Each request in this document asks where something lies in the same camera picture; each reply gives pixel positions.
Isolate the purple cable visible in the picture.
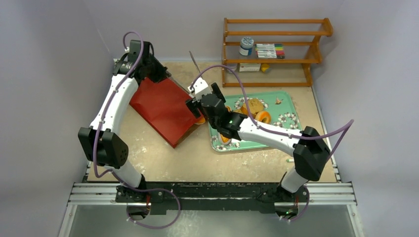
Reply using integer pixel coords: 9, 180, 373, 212
192, 65, 355, 223
92, 31, 181, 230

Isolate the small white box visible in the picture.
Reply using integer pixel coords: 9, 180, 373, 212
239, 63, 261, 72

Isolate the round pale fake bun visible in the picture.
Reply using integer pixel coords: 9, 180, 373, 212
254, 111, 271, 124

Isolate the red paper bag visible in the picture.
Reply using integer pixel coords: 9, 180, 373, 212
129, 78, 201, 148

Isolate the green floral tray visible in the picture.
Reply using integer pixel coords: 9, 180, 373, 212
209, 91, 301, 152

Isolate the wooden shelf rack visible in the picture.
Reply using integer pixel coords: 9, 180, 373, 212
221, 18, 334, 87

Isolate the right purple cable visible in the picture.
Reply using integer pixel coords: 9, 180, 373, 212
192, 65, 355, 223

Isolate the round brown fake bread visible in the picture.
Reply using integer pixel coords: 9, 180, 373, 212
235, 106, 248, 115

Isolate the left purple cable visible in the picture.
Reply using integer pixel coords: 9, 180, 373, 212
92, 31, 181, 230

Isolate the small grey jar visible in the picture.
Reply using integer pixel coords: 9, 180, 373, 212
226, 63, 238, 74

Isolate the yellow small object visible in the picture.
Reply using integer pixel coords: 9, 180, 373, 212
260, 63, 271, 73

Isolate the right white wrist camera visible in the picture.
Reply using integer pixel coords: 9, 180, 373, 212
188, 77, 211, 100

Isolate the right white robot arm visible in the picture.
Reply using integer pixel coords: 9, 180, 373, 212
186, 78, 331, 201

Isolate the brown crusty fake bread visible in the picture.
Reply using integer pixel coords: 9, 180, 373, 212
247, 98, 264, 115

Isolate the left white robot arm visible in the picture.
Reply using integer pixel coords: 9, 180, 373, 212
78, 40, 170, 202

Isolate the orange fake bread in bag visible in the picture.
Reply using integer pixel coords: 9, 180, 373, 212
195, 117, 206, 125

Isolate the long glazed fake bread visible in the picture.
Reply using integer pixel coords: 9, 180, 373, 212
218, 105, 233, 146

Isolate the white jar blue lid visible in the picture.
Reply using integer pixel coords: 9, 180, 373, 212
239, 37, 254, 56

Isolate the coloured marker pen set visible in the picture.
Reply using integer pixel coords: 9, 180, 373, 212
255, 43, 285, 59

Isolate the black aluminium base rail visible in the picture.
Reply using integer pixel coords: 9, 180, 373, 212
69, 182, 357, 216

